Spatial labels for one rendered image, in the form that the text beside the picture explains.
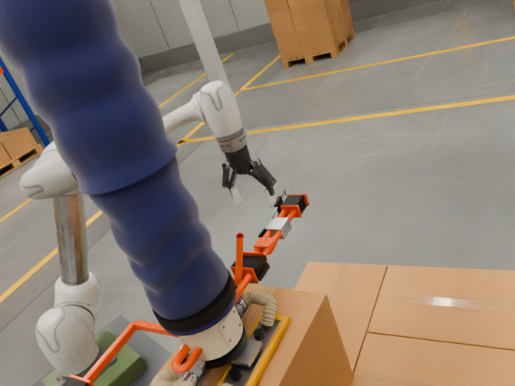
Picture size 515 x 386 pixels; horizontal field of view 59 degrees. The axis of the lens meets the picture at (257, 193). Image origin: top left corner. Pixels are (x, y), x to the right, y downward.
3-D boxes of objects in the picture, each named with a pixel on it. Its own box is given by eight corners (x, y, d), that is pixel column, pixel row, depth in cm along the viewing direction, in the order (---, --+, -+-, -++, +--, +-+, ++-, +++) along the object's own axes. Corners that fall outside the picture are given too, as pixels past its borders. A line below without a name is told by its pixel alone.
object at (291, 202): (301, 217, 167) (297, 206, 165) (283, 217, 171) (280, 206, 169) (309, 204, 173) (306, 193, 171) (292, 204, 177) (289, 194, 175)
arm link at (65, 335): (53, 384, 161) (18, 341, 151) (65, 346, 177) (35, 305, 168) (96, 368, 161) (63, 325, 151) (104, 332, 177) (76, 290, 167)
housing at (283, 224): (284, 240, 159) (281, 229, 157) (268, 239, 162) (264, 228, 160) (293, 227, 164) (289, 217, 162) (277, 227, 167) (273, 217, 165)
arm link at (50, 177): (61, 157, 133) (72, 141, 145) (4, 179, 133) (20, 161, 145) (84, 194, 138) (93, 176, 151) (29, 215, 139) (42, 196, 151)
